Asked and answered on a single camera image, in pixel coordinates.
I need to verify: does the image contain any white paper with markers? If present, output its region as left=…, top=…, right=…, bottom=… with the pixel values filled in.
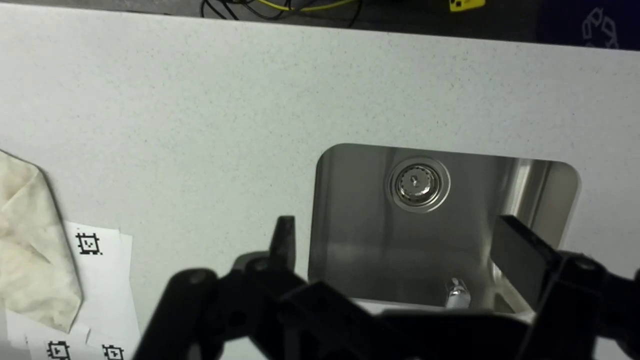
left=5, top=220, right=144, bottom=360

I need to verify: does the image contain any round metal sink drain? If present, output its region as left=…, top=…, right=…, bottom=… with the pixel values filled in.
left=386, top=157, right=453, bottom=214

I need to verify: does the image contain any small yellow object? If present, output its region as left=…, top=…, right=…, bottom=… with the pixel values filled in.
left=446, top=0, right=487, bottom=15

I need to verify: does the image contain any chrome faucet with base plate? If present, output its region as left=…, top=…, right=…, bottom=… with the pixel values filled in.
left=444, top=279, right=471, bottom=311

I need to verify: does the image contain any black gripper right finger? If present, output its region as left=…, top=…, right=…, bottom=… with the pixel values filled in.
left=489, top=214, right=640, bottom=360

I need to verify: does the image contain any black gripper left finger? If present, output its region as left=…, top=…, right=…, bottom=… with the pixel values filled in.
left=132, top=214, right=348, bottom=360

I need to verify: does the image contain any stainless steel sink basin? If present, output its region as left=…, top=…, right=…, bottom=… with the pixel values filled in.
left=306, top=143, right=582, bottom=316

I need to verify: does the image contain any crumpled beige cloth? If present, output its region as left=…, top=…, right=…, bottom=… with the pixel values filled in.
left=0, top=149, right=85, bottom=334

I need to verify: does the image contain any dark blue trash bin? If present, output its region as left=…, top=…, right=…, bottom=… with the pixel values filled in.
left=526, top=0, right=640, bottom=52

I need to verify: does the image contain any black cable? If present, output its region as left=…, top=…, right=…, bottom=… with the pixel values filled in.
left=198, top=0, right=366, bottom=29

